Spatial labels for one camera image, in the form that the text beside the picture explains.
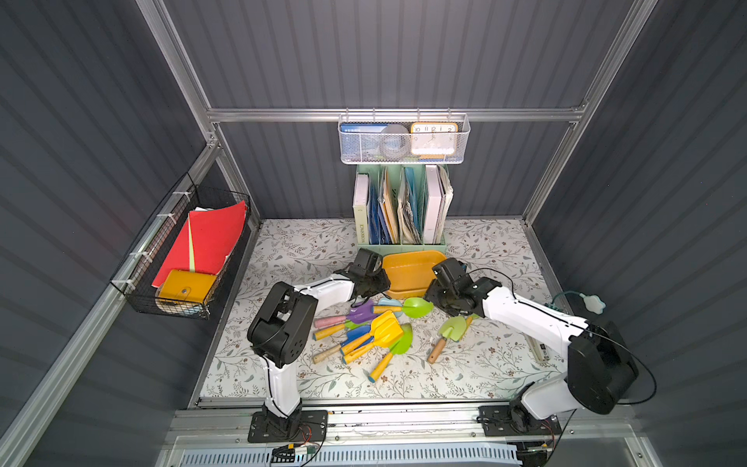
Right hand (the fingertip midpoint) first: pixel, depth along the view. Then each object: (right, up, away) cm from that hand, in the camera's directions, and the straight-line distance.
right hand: (435, 295), depth 87 cm
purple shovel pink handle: (-23, -7, +5) cm, 25 cm away
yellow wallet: (-60, +6, -23) cm, 65 cm away
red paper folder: (-62, +16, -12) cm, 66 cm away
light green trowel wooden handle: (+6, -11, +2) cm, 13 cm away
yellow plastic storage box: (-5, +5, +20) cm, 21 cm away
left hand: (-14, +3, +8) cm, 17 cm away
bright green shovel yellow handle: (-5, -5, +7) cm, 10 cm away
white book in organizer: (-23, +27, +2) cm, 35 cm away
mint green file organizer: (-10, +28, +9) cm, 31 cm away
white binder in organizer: (0, +29, +5) cm, 30 cm away
